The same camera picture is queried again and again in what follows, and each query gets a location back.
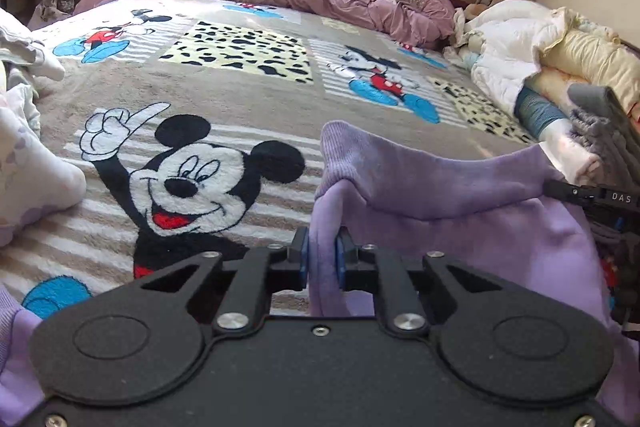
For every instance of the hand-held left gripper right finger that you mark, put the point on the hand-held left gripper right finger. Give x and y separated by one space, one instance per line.
341 259

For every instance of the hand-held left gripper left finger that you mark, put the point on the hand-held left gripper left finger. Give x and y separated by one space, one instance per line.
302 259

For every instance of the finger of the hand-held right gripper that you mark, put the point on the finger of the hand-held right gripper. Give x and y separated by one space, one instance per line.
567 193

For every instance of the purple sweatshirt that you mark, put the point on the purple sweatshirt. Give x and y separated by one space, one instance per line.
450 207

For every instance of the pale pink folded garment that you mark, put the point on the pale pink folded garment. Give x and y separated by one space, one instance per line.
575 152

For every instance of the grey folded pants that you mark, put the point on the grey folded pants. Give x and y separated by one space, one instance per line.
605 122

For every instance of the teal striped cloth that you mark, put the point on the teal striped cloth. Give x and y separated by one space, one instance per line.
540 112

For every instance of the white quilted blanket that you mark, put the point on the white quilted blanket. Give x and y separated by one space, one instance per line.
515 42

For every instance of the cartoon mouse printed blanket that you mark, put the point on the cartoon mouse printed blanket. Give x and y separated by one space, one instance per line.
200 107

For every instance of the beige plush toy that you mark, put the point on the beige plush toy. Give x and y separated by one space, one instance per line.
500 3

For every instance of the white floral pajamas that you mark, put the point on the white floral pajamas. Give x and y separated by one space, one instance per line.
30 147

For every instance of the grey plastic bag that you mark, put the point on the grey plastic bag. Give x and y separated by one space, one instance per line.
60 2

